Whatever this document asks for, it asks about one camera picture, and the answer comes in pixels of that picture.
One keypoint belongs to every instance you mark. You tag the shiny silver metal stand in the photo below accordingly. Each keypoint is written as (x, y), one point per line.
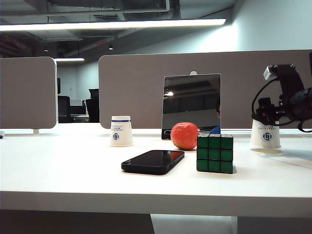
(1, 134)

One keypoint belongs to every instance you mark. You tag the long ceiling light strip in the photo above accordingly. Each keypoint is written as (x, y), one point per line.
(109, 25)

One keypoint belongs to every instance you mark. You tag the frameless rectangular mirror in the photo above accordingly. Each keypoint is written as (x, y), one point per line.
(191, 102)

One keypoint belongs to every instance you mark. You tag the wide grey desk divider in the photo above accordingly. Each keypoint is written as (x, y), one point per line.
(239, 85)

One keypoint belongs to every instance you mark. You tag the grey ceiling duct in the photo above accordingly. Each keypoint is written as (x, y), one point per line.
(109, 7)

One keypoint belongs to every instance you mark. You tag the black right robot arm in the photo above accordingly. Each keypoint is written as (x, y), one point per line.
(304, 102)

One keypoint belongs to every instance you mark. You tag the white hook above mirror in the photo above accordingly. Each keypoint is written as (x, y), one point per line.
(193, 72)

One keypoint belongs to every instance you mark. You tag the black office chair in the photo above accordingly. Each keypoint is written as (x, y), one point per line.
(64, 109)
(93, 107)

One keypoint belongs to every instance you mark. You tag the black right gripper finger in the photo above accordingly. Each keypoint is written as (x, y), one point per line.
(265, 103)
(267, 117)

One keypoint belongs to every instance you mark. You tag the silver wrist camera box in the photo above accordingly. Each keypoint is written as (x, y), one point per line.
(268, 72)

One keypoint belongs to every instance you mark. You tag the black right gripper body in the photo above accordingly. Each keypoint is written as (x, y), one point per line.
(291, 78)

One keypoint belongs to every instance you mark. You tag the orange-red ball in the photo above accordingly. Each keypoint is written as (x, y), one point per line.
(184, 136)

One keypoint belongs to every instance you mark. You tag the dark desk leg panel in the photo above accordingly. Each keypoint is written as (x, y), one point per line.
(73, 223)
(275, 225)

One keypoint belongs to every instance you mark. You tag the narrow grey desk divider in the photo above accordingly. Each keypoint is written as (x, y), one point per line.
(26, 95)

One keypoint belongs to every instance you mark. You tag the Rubik's cube black frame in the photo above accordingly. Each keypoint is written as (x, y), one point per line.
(214, 154)

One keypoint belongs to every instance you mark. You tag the black smartphone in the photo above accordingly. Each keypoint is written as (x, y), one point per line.
(153, 162)

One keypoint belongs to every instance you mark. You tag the short ceiling light strip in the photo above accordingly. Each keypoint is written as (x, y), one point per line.
(69, 59)

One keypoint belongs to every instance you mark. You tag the white divider foot bracket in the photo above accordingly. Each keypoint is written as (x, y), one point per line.
(36, 131)

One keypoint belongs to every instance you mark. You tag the white paper cup blue logo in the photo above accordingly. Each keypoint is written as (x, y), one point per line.
(121, 131)
(265, 137)

